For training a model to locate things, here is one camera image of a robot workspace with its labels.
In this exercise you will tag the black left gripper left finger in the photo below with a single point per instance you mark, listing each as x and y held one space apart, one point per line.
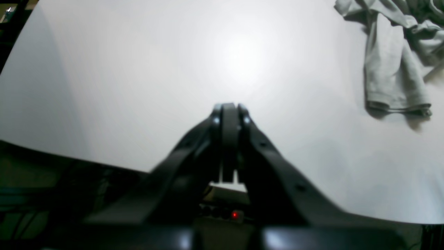
175 186

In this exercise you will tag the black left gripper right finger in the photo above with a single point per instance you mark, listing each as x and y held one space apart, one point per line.
279 193

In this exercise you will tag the grey t-shirt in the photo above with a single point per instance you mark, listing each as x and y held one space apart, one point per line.
404 47

